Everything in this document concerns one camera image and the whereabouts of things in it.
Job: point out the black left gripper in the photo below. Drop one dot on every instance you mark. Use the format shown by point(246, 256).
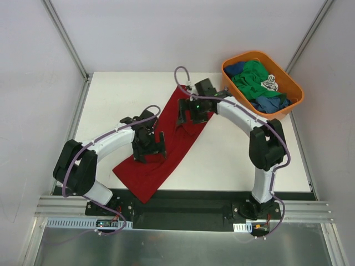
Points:
point(151, 149)

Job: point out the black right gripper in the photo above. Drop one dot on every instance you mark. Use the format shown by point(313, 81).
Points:
point(189, 111)

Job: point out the red t shirt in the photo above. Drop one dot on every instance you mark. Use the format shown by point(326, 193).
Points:
point(144, 179)

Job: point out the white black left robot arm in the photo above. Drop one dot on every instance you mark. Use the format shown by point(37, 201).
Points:
point(77, 164)

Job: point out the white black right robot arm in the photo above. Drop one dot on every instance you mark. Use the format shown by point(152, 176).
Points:
point(267, 145)

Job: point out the dark blue t shirt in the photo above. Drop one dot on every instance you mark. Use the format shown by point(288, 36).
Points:
point(235, 69)

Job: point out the green t shirt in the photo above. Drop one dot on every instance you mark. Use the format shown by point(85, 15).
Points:
point(255, 81)

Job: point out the orange plastic bin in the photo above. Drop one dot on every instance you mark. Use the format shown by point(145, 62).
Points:
point(285, 83)

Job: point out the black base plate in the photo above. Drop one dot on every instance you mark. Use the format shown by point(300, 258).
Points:
point(249, 211)

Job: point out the left grey cable duct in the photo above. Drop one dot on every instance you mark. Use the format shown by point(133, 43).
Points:
point(87, 223)

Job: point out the grey cable duct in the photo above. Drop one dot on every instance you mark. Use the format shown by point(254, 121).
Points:
point(242, 227)
point(87, 223)

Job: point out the right grey cable duct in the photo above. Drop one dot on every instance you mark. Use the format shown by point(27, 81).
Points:
point(242, 227)

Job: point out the aluminium frame rail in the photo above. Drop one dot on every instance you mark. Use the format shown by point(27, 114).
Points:
point(290, 211)

